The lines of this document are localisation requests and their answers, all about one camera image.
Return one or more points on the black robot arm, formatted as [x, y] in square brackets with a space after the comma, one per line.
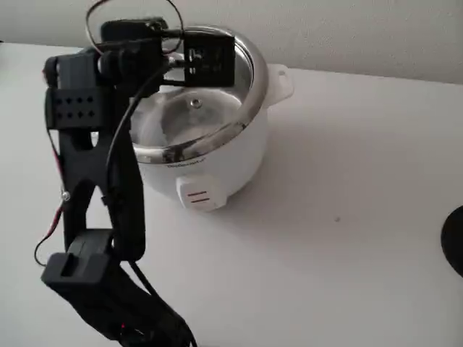
[123, 202]

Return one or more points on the black round object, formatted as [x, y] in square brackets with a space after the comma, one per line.
[454, 242]

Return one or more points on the white rice cooker chrome rim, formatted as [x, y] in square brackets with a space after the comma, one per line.
[235, 162]

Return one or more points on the steel inner pot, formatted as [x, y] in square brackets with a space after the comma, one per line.
[243, 72]

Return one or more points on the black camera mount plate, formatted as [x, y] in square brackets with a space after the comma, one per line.
[217, 43]

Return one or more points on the glass lid white knob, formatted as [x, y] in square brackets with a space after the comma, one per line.
[188, 119]

